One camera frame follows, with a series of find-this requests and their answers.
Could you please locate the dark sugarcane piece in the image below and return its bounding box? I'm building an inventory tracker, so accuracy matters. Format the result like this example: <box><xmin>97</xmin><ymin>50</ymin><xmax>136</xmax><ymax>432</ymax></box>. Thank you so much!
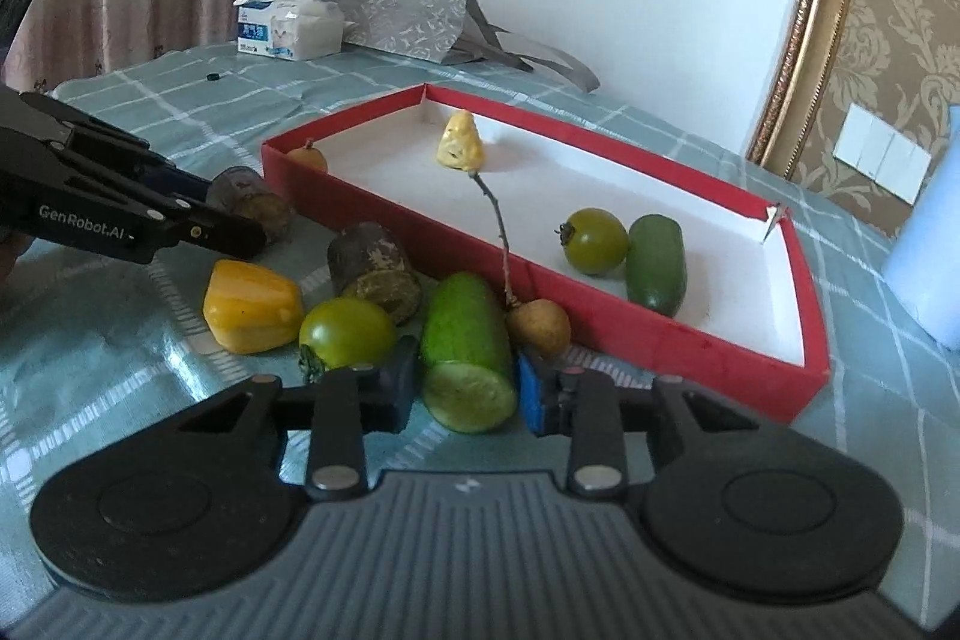
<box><xmin>205</xmin><ymin>165</ymin><xmax>296</xmax><ymax>246</ymax></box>
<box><xmin>327</xmin><ymin>221</ymin><xmax>424</xmax><ymax>327</ymax></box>

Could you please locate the small brown longan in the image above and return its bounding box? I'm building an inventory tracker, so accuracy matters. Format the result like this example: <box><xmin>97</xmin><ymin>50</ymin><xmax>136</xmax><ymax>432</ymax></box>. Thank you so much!
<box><xmin>287</xmin><ymin>138</ymin><xmax>330</xmax><ymax>175</ymax></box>

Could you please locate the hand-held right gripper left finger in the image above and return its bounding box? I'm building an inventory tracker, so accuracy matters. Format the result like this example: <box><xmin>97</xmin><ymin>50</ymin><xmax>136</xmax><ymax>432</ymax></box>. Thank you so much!
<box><xmin>175</xmin><ymin>335</ymin><xmax>422</xmax><ymax>501</ymax></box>

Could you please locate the cut green cucumber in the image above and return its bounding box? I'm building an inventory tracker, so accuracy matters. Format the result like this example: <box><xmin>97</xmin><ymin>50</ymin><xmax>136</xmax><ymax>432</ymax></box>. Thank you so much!
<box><xmin>418</xmin><ymin>270</ymin><xmax>521</xmax><ymax>435</ymax></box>

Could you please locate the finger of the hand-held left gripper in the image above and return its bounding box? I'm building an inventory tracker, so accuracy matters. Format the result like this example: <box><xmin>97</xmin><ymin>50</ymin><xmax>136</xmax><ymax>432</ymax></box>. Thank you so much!
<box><xmin>21</xmin><ymin>91</ymin><xmax>215</xmax><ymax>212</ymax></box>
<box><xmin>153</xmin><ymin>211</ymin><xmax>269</xmax><ymax>260</ymax></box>

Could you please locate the red shallow cardboard tray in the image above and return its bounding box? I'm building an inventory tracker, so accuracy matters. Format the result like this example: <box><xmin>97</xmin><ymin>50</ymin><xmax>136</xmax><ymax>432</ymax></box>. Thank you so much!
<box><xmin>261</xmin><ymin>82</ymin><xmax>827</xmax><ymax>424</ymax></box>

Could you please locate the gold wall frame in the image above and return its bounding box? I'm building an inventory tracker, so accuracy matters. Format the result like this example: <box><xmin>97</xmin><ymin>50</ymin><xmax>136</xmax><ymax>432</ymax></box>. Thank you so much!
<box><xmin>745</xmin><ymin>0</ymin><xmax>872</xmax><ymax>169</ymax></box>

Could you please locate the white tissue pack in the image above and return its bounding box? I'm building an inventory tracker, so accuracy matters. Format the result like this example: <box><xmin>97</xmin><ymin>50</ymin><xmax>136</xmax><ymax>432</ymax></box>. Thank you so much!
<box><xmin>232</xmin><ymin>0</ymin><xmax>345</xmax><ymax>63</ymax></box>

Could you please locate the pale yellow jackfruit piece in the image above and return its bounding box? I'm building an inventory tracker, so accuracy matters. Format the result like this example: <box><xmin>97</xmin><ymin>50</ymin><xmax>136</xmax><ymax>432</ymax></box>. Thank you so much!
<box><xmin>436</xmin><ymin>110</ymin><xmax>485</xmax><ymax>173</ymax></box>

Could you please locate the brown longan with long stem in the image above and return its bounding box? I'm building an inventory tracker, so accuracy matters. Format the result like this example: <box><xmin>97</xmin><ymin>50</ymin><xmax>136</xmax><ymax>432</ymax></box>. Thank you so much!
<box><xmin>466</xmin><ymin>168</ymin><xmax>573</xmax><ymax>358</ymax></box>

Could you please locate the light blue electric kettle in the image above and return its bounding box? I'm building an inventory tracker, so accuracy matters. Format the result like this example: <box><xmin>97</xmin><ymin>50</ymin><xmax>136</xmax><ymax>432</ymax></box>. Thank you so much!
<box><xmin>883</xmin><ymin>103</ymin><xmax>960</xmax><ymax>350</ymax></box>

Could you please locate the green tomato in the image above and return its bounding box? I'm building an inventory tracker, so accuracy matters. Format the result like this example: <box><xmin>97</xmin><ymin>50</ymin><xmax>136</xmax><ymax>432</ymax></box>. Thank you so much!
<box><xmin>554</xmin><ymin>206</ymin><xmax>630</xmax><ymax>277</ymax></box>
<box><xmin>298</xmin><ymin>296</ymin><xmax>399</xmax><ymax>384</ymax></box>

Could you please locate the white wall switch panel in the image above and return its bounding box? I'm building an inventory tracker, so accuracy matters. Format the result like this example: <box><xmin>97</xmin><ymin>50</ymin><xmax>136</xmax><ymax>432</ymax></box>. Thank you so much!
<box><xmin>833</xmin><ymin>103</ymin><xmax>934</xmax><ymax>207</ymax></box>

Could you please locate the grey patterned bag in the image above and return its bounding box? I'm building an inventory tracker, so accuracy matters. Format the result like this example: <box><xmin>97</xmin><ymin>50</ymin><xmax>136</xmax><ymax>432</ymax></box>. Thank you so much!
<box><xmin>308</xmin><ymin>0</ymin><xmax>602</xmax><ymax>93</ymax></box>

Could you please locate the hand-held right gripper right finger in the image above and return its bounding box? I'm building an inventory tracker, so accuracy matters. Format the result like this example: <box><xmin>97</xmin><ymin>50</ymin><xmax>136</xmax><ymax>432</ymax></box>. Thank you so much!
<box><xmin>517</xmin><ymin>347</ymin><xmax>767</xmax><ymax>500</ymax></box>

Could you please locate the whole green cucumber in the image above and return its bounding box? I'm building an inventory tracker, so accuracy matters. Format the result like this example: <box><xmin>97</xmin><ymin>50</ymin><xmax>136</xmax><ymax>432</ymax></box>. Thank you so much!
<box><xmin>625</xmin><ymin>213</ymin><xmax>688</xmax><ymax>319</ymax></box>

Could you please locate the teal checked tablecloth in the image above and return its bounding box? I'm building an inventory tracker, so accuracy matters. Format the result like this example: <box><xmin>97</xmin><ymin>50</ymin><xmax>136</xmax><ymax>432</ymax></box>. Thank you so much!
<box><xmin>0</xmin><ymin>42</ymin><xmax>960</xmax><ymax>633</ymax></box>

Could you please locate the yellow bell pepper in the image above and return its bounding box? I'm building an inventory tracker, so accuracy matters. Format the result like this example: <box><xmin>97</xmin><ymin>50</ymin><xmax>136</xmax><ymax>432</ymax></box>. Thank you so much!
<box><xmin>202</xmin><ymin>259</ymin><xmax>305</xmax><ymax>355</ymax></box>

